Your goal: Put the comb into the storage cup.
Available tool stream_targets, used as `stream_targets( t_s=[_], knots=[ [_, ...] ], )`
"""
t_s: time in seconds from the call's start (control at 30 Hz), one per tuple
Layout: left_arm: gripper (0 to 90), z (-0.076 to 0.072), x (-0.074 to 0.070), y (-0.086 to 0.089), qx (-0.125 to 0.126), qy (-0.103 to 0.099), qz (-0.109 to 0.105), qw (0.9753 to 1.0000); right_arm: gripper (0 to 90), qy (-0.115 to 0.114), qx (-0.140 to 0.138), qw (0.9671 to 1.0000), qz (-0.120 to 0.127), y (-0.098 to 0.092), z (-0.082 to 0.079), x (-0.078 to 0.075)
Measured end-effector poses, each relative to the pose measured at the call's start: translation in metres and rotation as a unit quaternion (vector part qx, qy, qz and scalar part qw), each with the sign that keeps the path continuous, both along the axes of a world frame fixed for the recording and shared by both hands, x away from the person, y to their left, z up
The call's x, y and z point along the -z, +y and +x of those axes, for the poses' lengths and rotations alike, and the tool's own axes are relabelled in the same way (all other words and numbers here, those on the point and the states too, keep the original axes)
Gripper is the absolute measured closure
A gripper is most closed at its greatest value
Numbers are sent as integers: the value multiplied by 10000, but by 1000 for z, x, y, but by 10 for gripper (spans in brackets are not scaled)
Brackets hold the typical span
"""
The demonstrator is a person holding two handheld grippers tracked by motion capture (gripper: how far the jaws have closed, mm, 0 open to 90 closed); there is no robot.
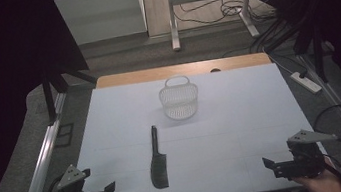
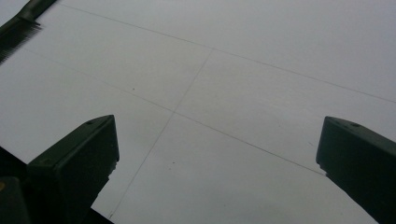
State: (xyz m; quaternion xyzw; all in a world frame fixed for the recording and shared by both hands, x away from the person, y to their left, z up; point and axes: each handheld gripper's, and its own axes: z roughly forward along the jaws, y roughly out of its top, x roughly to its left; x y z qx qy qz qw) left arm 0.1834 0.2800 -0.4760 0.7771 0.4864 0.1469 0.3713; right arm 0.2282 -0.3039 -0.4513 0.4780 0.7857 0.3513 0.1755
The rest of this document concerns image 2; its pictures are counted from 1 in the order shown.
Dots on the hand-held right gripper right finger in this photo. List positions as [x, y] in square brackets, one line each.
[361, 155]

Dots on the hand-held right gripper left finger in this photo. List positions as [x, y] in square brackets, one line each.
[74, 161]

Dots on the white sheet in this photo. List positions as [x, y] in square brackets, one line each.
[218, 93]

